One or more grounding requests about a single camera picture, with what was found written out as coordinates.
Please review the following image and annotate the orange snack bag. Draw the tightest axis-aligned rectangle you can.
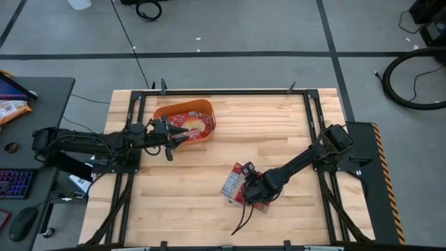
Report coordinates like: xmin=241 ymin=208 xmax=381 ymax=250
xmin=0 ymin=100 xmax=33 ymax=127

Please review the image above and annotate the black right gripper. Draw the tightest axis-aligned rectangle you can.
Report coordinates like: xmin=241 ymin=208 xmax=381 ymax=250
xmin=231 ymin=172 xmax=279 ymax=236

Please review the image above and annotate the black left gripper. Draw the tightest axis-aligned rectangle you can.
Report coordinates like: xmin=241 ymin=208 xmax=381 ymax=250
xmin=150 ymin=116 xmax=191 ymax=162

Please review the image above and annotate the orange plastic basket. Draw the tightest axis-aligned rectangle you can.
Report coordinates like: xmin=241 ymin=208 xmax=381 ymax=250
xmin=152 ymin=98 xmax=217 ymax=146

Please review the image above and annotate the white trash bin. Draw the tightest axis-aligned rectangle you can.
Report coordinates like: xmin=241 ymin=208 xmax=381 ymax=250
xmin=66 ymin=0 xmax=93 ymax=11

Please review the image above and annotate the black equipment box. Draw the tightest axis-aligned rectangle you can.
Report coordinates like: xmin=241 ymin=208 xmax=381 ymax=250
xmin=409 ymin=0 xmax=446 ymax=47

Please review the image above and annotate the black equipment case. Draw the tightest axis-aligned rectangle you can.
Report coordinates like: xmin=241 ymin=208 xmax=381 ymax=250
xmin=120 ymin=0 xmax=170 ymax=6

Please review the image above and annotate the black platform with hazard stripe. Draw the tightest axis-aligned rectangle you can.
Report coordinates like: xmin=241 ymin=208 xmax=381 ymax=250
xmin=336 ymin=121 xmax=407 ymax=245

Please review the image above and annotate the black office desk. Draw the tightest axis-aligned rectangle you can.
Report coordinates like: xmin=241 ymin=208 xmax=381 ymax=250
xmin=0 ymin=76 xmax=76 ymax=251

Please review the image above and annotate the black hanging cable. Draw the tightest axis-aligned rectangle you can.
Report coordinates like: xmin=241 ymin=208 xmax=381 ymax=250
xmin=109 ymin=0 xmax=151 ymax=90

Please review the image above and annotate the black computer mouse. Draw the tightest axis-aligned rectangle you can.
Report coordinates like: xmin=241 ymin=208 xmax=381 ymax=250
xmin=8 ymin=206 xmax=39 ymax=243

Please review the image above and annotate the laptop with dark screen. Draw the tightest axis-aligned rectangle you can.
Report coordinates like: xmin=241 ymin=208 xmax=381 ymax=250
xmin=0 ymin=70 xmax=38 ymax=102

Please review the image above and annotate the large black hose loop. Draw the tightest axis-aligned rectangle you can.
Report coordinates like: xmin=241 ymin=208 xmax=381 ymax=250
xmin=381 ymin=46 xmax=446 ymax=112

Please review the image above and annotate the coiled black cable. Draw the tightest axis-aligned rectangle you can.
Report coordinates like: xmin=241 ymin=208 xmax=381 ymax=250
xmin=134 ymin=1 xmax=163 ymax=23

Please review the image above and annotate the black metal table frame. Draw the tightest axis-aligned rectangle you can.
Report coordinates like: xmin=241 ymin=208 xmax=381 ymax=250
xmin=79 ymin=79 xmax=379 ymax=251

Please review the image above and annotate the black computer keyboard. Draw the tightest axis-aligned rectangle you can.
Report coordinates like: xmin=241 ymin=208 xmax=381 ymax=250
xmin=0 ymin=168 xmax=37 ymax=200

